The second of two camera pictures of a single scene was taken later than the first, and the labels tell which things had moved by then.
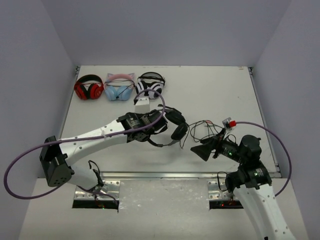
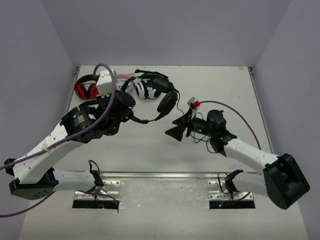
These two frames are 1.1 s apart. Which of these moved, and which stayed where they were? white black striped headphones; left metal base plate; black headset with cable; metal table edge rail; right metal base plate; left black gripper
Moved: left black gripper; black headset with cable
Stayed: left metal base plate; right metal base plate; white black striped headphones; metal table edge rail
